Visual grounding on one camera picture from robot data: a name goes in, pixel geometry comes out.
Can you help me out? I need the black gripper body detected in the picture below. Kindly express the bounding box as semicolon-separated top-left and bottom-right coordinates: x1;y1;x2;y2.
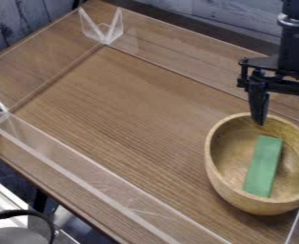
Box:
237;18;299;95

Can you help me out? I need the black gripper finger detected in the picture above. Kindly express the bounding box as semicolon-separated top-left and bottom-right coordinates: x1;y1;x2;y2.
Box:
247;80;269;126

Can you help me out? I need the green rectangular block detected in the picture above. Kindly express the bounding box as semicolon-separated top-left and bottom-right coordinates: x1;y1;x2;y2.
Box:
242;135;283;197

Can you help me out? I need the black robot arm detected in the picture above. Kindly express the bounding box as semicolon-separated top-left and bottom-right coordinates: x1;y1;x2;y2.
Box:
237;0;299;126

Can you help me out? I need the brown wooden bowl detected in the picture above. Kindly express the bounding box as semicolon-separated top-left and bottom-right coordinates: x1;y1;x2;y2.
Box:
203;112;299;215

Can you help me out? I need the clear acrylic front barrier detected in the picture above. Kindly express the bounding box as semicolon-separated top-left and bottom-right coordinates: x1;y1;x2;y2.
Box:
0;101;230;244

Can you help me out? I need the black table leg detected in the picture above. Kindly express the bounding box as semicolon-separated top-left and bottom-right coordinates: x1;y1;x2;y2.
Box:
32;190;47;213

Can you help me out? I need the clear acrylic corner bracket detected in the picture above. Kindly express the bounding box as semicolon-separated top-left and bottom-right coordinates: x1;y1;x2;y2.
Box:
78;8;122;45

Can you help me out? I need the grey metal bracket with screw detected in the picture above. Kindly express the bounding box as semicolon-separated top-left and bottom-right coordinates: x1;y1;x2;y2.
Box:
53;230;79;244

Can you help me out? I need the black cable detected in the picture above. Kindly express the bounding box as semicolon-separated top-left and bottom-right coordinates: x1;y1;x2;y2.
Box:
0;209;57;244

